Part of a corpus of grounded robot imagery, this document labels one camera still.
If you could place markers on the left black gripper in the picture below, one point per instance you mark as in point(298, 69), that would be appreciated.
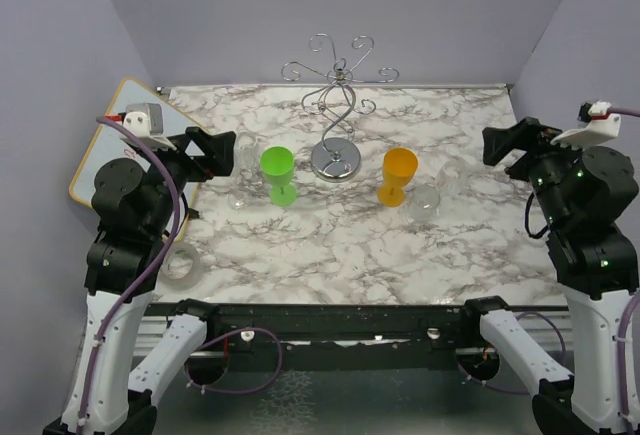
point(218, 157)

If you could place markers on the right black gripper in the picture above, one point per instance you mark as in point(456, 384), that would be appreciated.
point(527, 132)

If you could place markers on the clear wine glass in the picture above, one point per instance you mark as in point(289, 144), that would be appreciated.
point(245, 160)
point(452, 177)
point(423, 204)

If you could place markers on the green plastic wine glass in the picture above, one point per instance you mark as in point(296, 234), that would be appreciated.
point(278, 167)

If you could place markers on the orange plastic wine glass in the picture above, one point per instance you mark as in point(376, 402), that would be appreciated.
point(398, 169)

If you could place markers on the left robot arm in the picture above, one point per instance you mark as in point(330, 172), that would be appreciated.
point(139, 210)

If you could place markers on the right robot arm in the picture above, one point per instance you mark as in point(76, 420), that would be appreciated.
point(582, 188)

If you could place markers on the chrome wine glass rack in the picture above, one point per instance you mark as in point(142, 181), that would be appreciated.
point(336, 158)

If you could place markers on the clear tape roll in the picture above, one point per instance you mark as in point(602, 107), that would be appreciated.
point(182, 268)

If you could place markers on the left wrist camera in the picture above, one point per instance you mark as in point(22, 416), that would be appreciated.
point(145, 121)

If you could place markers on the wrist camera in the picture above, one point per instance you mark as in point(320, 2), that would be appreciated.
point(145, 121)
point(599, 125)

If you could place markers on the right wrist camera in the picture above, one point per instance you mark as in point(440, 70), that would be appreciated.
point(599, 125)

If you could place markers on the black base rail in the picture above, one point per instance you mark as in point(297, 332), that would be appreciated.
point(341, 337)

